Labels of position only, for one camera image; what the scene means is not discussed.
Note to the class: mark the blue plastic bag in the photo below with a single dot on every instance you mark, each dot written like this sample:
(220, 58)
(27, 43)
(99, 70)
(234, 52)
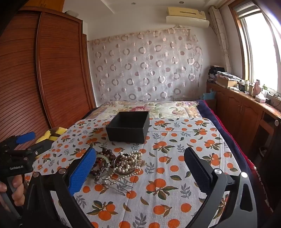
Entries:
(209, 94)

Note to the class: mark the wooden framed window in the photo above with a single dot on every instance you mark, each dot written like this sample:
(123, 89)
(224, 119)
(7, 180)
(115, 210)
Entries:
(259, 43)

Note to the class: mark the pink bottle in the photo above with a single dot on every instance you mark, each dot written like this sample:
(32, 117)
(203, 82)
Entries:
(257, 87)

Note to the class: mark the orange fruit printed cloth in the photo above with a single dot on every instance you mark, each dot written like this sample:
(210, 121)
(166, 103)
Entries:
(175, 153)

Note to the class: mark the cardboard box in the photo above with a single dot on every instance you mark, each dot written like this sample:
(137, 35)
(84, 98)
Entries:
(228, 82)

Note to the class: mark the black square box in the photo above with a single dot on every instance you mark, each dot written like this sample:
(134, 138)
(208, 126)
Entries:
(127, 128)

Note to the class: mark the dark blue blanket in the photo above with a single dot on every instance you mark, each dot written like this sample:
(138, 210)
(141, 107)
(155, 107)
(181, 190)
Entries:
(210, 114)

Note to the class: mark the person's left hand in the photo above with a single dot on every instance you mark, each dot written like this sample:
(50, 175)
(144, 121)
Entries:
(17, 193)

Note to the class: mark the floral blanket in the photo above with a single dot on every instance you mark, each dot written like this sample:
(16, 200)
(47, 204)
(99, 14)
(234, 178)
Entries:
(164, 109)

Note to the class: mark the metal pearl hair fork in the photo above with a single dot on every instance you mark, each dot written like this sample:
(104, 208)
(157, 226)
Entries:
(114, 185)

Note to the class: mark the sheer circle patterned curtain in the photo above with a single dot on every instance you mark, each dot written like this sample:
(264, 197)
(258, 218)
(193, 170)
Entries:
(144, 65)

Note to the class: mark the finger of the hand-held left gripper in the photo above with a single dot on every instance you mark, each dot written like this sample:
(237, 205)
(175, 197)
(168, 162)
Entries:
(41, 149)
(26, 137)

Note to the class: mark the cream wall air conditioner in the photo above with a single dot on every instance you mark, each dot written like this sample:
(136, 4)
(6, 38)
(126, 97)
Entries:
(186, 16)

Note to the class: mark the brown wooden cabinet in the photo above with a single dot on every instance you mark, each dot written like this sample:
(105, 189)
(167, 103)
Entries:
(237, 111)

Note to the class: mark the white tissue box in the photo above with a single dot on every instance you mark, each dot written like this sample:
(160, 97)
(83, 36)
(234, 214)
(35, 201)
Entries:
(260, 98)

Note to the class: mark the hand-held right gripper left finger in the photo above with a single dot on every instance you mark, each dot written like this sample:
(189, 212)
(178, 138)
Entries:
(82, 173)

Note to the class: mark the brown wooden wardrobe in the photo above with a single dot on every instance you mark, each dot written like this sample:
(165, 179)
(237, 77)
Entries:
(54, 70)

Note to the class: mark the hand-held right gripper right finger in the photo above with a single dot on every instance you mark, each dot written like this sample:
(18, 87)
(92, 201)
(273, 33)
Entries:
(197, 175)

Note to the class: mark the yellow striped pillow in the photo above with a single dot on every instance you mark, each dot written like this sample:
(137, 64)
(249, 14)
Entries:
(45, 137)

